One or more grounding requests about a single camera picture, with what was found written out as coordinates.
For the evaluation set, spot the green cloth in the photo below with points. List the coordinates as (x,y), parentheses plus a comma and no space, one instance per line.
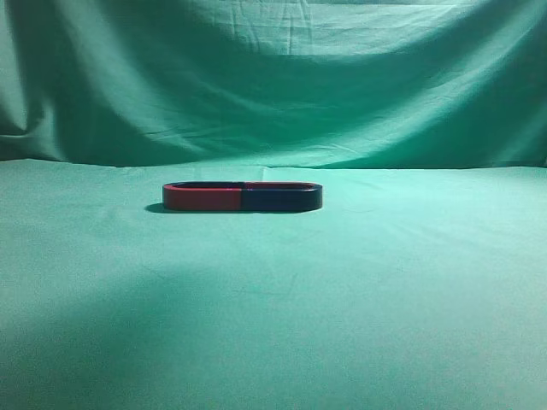
(131,278)

